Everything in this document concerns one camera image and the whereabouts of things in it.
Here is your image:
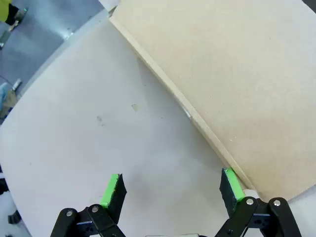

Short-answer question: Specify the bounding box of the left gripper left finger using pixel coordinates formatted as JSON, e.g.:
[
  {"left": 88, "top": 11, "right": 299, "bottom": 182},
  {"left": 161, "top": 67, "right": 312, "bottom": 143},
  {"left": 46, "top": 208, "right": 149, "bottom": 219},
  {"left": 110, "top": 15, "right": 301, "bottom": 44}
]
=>
[{"left": 50, "top": 173, "right": 128, "bottom": 237}]

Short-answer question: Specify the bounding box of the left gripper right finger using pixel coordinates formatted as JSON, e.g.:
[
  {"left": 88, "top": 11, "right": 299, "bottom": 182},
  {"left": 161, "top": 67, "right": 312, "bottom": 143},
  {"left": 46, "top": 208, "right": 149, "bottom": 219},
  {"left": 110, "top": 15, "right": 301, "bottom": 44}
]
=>
[{"left": 214, "top": 167, "right": 303, "bottom": 237}]

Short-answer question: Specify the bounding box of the brown cardboard box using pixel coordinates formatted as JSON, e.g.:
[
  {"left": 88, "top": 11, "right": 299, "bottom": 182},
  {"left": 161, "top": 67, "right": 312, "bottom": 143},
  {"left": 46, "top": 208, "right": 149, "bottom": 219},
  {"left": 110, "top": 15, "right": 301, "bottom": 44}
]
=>
[{"left": 108, "top": 0, "right": 316, "bottom": 201}]

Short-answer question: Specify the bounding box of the person in yellow apron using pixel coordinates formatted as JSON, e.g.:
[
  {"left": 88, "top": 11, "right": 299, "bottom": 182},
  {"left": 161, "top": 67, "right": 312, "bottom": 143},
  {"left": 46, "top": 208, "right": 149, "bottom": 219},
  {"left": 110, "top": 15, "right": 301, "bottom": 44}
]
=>
[{"left": 0, "top": 0, "right": 28, "bottom": 27}]

